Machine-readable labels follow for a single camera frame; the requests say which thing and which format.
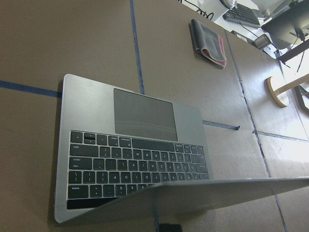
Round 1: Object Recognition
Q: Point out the wooden mug tree stand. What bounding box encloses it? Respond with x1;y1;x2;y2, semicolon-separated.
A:
265;74;309;108

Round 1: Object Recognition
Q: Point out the grey laptop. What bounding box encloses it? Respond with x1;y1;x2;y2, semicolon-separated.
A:
54;74;309;223

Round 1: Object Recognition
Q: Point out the black framed tray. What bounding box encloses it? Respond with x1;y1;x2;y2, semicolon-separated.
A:
294;85;309;114

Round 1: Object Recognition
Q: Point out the grey and pink folded cloth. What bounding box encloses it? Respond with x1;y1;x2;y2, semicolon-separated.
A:
190;19;227;69

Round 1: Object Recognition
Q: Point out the black monitor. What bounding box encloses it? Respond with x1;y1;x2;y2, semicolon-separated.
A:
261;1;309;49

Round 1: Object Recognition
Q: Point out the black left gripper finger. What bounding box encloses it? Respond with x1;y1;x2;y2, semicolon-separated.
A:
159;223;182;232

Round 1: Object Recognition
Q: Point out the black keyboard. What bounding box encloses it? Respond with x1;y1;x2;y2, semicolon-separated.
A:
223;4;261;28

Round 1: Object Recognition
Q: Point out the metal cylinder weight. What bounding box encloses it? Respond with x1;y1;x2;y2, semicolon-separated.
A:
253;34;271;50

